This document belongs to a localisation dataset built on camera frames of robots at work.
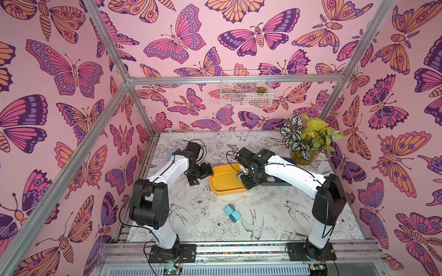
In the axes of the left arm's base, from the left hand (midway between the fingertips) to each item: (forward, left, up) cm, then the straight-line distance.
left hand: (209, 176), depth 89 cm
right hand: (-6, -20, +3) cm, 21 cm away
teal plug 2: (-19, -13, -6) cm, 23 cm away
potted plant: (+13, -49, +16) cm, 53 cm away
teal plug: (-15, -10, -6) cm, 19 cm away
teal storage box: (-18, -26, +27) cm, 41 cm away
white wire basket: (+41, -20, +26) cm, 52 cm away
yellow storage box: (+2, -8, -7) cm, 11 cm away
